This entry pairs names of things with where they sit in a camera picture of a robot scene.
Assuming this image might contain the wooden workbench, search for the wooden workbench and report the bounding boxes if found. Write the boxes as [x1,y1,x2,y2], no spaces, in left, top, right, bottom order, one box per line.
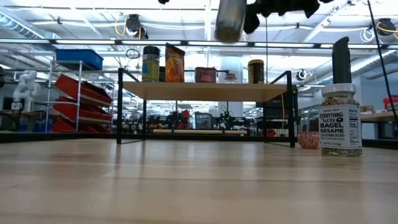
[360,111,398,140]
[0,110,43,133]

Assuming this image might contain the smoked paprika tin red lid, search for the smoked paprika tin red lid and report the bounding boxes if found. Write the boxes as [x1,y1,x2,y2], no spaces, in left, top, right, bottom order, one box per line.
[194,67,218,84]

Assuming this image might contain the wooden shelf riser black frame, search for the wooden shelf riser black frame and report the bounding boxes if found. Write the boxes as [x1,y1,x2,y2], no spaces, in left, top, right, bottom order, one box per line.
[116,67,296,149]

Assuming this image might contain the red bin storage rack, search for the red bin storage rack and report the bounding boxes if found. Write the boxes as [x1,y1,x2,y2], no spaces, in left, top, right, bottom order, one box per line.
[45,60,113,134]

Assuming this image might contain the glass display case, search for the glass display case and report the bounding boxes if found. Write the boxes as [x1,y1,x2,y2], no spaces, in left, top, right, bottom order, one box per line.
[194,111,214,130]

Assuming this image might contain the black upright post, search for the black upright post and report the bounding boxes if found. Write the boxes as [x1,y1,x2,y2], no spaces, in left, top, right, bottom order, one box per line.
[331,36,353,85]

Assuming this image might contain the orange spice pouch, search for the orange spice pouch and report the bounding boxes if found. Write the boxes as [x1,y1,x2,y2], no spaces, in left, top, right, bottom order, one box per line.
[165,42,186,83]

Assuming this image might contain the bagel seasoning jar white lid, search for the bagel seasoning jar white lid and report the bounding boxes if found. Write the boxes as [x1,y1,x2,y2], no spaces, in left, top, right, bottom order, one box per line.
[318,83,363,157]

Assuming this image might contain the black cabinet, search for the black cabinet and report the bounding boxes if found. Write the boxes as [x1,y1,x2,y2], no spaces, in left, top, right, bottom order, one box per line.
[256,93,299,138]

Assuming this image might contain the blue plastic bin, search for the blue plastic bin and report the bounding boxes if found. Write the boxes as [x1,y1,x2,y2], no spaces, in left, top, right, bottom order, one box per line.
[55,49,104,71]

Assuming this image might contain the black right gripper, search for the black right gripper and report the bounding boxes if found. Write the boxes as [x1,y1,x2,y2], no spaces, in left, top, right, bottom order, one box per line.
[243,0,321,34]

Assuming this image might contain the black robot with green lights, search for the black robot with green lights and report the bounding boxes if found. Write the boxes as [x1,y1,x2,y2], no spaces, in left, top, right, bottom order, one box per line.
[217,110,249,131]

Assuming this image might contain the chili onion jar yellow lid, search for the chili onion jar yellow lid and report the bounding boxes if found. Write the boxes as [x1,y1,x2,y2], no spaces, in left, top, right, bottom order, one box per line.
[248,59,265,85]

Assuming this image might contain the thin black slanted pole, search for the thin black slanted pole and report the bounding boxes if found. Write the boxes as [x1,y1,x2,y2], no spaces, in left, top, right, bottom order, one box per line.
[368,0,398,123]

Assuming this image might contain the hanging yellow cable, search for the hanging yellow cable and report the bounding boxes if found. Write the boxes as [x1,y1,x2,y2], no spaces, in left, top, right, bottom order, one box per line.
[280,93,285,130]

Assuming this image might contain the thyme leaves jar black lid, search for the thyme leaves jar black lid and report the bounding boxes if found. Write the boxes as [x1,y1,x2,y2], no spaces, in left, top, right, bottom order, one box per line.
[142,45,161,83]

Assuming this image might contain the red and black machine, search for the red and black machine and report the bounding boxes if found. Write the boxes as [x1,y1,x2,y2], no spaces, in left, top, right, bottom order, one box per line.
[167,108,191,130]

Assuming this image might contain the white robot figure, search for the white robot figure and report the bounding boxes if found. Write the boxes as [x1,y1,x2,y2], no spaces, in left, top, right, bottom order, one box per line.
[11,70,42,112]

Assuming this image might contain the furikake glass jar tan lid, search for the furikake glass jar tan lid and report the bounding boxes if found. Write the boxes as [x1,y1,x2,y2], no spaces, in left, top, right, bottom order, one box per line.
[214,0,248,44]

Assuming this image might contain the red box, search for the red box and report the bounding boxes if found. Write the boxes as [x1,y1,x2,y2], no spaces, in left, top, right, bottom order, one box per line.
[382,96,398,110]

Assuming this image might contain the black ceiling cord reel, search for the black ceiling cord reel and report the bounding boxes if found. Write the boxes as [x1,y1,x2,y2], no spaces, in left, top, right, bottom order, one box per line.
[125,14,149,40]
[375,17,398,37]

